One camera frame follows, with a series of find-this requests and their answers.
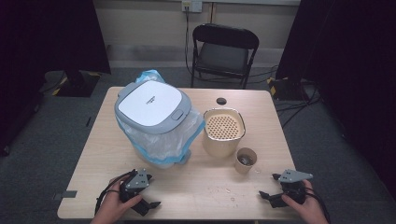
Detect black stand base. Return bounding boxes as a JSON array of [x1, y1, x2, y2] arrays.
[[266, 76, 310, 102], [55, 69, 103, 98]]

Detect person's left hand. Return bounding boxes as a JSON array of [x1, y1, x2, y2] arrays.
[[91, 176, 144, 224]]

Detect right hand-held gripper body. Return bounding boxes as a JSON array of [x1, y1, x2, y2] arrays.
[[277, 169, 314, 205]]

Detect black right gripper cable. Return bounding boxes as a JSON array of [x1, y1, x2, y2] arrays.
[[304, 186, 332, 224]]

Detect black floor cables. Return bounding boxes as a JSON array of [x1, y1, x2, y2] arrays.
[[248, 64, 322, 129]]

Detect black wall power cable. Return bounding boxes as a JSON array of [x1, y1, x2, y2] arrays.
[[184, 10, 196, 77]]

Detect dark curtain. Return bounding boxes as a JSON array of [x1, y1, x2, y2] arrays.
[[275, 0, 396, 200], [0, 0, 112, 157]]

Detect person's right hand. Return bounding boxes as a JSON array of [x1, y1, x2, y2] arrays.
[[280, 179, 330, 224]]

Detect brown paper cup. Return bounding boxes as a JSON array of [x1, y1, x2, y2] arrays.
[[233, 147, 259, 175]]

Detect grey tape strip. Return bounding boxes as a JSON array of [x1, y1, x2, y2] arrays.
[[52, 189, 78, 201]]

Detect black folding chair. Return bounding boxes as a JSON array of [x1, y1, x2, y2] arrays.
[[190, 22, 261, 91]]

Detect small food crumbs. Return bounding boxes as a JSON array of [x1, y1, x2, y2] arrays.
[[214, 186, 237, 203]]

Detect white wall socket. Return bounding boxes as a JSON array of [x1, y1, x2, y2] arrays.
[[181, 0, 204, 14]]

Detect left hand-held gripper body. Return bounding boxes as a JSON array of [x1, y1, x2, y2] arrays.
[[119, 168, 151, 205]]

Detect beige container with strainer insert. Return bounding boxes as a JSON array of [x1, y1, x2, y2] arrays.
[[202, 106, 247, 159]]

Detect grey trash bin with bag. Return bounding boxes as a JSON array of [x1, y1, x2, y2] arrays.
[[115, 68, 206, 166]]

